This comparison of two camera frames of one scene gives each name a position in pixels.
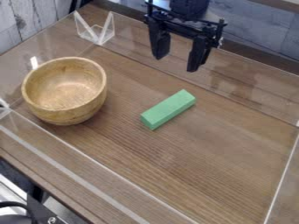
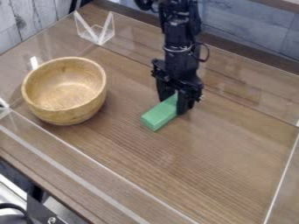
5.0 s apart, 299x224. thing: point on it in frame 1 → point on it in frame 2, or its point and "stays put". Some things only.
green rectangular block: (167, 108) stays put
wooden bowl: (64, 89) stays put
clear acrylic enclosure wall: (116, 138) stays put
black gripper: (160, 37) → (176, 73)
